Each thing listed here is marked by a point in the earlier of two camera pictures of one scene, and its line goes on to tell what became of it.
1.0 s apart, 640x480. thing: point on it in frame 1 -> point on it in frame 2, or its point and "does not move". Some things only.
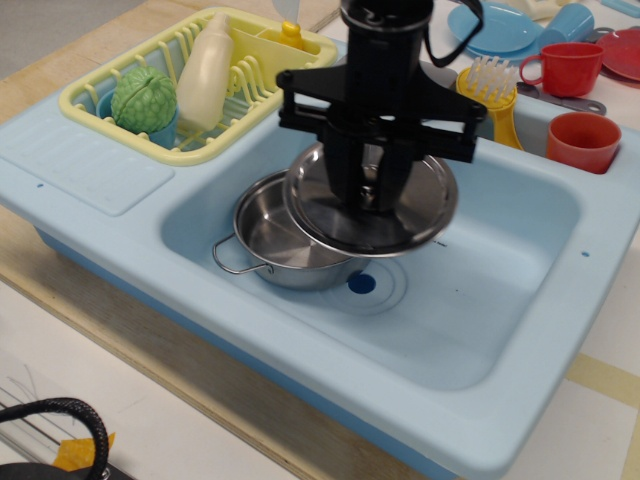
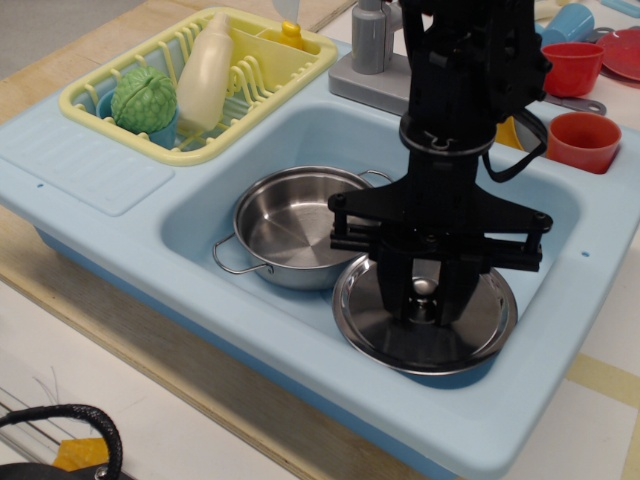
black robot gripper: [381, 90] -> [438, 204]
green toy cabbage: [144, 100] does not move
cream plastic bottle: [205, 76] does not move
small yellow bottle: [291, 34] does not move
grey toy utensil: [580, 103] does not move
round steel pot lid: [357, 225] -> [418, 343]
